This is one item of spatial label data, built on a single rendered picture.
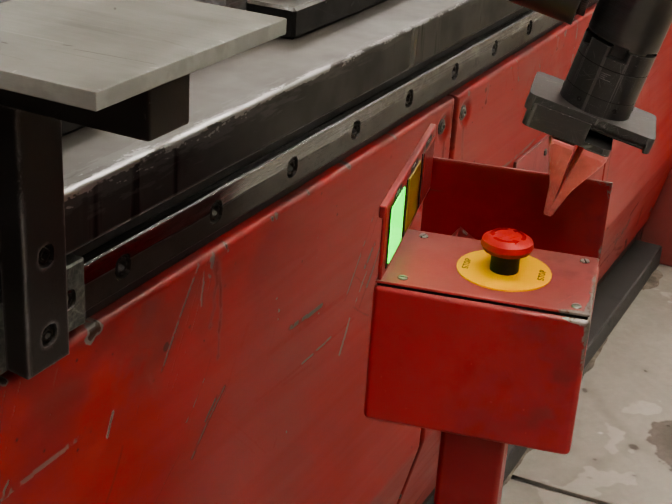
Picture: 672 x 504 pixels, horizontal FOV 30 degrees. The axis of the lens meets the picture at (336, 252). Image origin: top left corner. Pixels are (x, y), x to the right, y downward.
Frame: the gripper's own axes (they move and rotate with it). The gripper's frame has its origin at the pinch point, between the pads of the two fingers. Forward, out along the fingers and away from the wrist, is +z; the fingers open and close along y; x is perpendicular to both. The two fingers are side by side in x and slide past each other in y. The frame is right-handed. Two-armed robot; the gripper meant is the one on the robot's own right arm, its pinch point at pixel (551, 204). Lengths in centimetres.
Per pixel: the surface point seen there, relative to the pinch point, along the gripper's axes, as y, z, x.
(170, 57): 23.2, -14.9, 37.9
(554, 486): -24, 77, -79
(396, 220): 10.8, 1.1, 11.7
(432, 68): 15.0, 2.4, -29.9
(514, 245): 2.0, -0.3, 11.2
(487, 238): 4.0, 0.3, 10.5
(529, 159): 1, 20, -64
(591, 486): -30, 75, -81
